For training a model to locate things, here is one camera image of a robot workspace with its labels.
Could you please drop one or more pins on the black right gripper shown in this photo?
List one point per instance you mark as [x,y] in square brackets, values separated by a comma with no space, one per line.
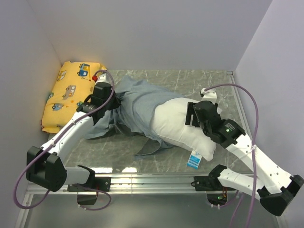
[190,110]

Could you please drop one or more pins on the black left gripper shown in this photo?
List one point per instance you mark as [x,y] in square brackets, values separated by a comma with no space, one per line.
[117,103]

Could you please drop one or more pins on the white pillow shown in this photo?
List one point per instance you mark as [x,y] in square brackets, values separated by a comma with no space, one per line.
[168,123]

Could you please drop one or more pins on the blue-grey pillowcase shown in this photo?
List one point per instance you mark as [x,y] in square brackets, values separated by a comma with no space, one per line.
[139,100]

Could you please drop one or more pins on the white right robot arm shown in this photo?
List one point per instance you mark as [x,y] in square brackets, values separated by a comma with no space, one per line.
[273,187]

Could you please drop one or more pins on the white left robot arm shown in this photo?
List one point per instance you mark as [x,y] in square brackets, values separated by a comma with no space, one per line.
[45,164]

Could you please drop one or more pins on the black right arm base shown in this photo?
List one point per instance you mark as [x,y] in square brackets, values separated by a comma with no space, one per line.
[216,194]

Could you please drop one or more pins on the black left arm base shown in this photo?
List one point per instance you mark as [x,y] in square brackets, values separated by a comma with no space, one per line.
[87,194]

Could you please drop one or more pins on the yellow car-print pillow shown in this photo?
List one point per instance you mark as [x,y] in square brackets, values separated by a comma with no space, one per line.
[75,81]

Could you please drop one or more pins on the blue white pillow label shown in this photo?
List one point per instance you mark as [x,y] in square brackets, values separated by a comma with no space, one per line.
[194,160]

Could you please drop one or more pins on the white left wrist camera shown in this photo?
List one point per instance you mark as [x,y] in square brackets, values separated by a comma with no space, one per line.
[99,76]

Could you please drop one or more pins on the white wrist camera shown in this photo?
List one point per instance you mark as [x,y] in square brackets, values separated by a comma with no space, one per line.
[99,76]
[209,95]

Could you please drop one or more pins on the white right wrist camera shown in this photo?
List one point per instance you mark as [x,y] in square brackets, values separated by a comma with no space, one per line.
[209,95]

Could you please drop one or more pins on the aluminium front rail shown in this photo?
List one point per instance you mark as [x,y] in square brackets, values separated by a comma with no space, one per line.
[134,183]

